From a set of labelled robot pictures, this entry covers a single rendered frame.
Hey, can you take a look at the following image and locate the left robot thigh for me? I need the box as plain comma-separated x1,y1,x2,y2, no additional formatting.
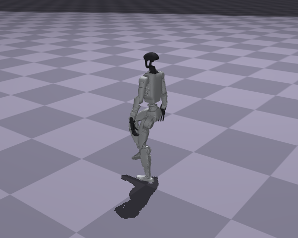
138,115,154,155

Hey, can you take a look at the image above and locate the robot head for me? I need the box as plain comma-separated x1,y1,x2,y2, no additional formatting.
144,52,159,74

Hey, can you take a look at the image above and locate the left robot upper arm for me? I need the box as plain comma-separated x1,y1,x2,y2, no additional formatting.
138,75,149,104

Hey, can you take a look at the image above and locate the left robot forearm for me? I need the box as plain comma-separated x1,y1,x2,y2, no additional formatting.
129,96,141,120

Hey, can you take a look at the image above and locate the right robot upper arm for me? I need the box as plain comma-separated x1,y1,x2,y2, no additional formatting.
160,71,166,95

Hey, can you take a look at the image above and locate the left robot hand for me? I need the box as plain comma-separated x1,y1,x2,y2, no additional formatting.
129,117,139,136

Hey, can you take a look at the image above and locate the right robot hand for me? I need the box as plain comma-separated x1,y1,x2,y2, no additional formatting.
158,104,166,121

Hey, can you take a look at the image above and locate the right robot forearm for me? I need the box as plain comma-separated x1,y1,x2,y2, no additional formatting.
161,92,167,109

